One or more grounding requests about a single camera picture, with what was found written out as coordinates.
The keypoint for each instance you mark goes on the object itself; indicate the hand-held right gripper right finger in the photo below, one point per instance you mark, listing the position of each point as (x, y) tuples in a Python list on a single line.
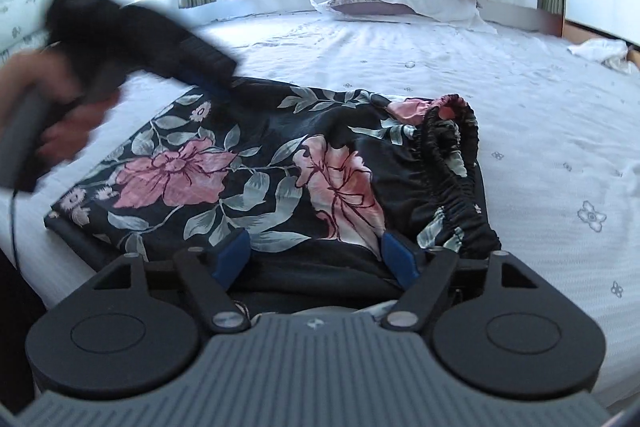
[(398, 259)]

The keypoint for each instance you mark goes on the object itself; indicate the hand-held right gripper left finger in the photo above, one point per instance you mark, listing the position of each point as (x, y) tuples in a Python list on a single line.
[(231, 257)]

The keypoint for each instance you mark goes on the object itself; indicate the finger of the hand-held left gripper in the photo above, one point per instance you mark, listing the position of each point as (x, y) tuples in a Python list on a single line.
[(200, 57)]

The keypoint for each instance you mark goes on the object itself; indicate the black floral pants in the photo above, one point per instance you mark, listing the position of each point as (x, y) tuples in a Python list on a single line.
[(260, 187)]

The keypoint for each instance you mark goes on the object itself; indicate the person's left hand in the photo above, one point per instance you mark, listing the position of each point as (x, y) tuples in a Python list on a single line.
[(75, 122)]

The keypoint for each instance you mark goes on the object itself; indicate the white and lilac pillow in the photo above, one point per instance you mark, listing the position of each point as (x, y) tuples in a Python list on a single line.
[(410, 4)]

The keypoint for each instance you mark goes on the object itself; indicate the crumpled white cloth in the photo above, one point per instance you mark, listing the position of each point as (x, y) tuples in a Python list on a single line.
[(600, 54)]

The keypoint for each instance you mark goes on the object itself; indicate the wooden bed frame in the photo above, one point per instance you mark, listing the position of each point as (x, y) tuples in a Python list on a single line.
[(580, 32)]

